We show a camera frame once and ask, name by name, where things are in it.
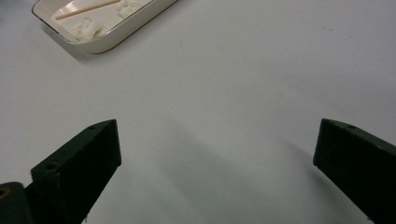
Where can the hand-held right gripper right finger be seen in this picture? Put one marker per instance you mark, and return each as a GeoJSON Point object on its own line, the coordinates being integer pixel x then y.
{"type": "Point", "coordinates": [358, 168]}

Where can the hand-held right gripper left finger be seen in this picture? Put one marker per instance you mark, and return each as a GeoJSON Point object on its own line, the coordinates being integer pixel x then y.
{"type": "Point", "coordinates": [77, 168]}

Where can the white marshmallow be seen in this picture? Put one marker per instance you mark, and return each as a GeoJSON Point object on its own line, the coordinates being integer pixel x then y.
{"type": "Point", "coordinates": [85, 29]}

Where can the white rectangular tray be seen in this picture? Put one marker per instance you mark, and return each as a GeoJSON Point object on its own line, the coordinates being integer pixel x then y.
{"type": "Point", "coordinates": [124, 34]}

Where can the thin wooden skewer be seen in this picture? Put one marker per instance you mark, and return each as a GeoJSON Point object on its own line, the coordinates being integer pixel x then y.
{"type": "Point", "coordinates": [87, 10]}

